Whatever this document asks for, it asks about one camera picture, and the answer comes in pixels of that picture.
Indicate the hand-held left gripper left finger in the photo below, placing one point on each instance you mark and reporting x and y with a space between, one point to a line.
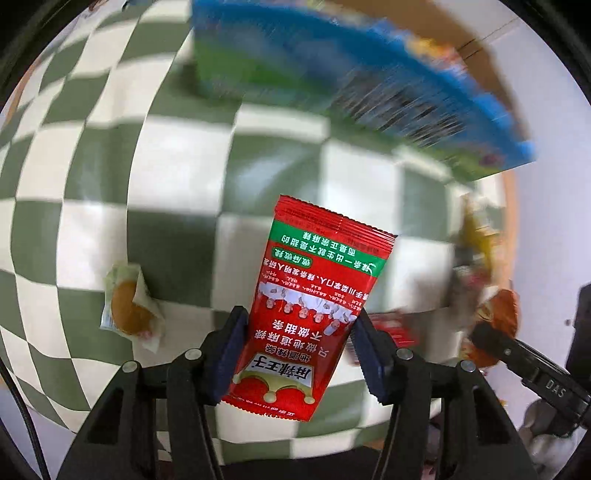
231 355

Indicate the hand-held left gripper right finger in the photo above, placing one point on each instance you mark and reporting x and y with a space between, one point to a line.
369 355

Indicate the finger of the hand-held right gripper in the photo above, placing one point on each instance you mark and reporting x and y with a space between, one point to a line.
508 351
585 307

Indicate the orange snack packet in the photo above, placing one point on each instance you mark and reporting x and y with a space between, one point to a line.
501 309

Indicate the cardboard box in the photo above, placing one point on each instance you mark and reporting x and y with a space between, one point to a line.
277 60

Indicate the small red snack packet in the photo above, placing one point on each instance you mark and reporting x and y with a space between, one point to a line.
397 332

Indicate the beige biscuit packet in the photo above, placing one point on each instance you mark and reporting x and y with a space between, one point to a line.
127 307

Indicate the yellow triangular snack packet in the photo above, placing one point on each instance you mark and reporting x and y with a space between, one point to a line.
478 230

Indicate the green white checkered mat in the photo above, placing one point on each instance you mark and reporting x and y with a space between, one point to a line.
184 161

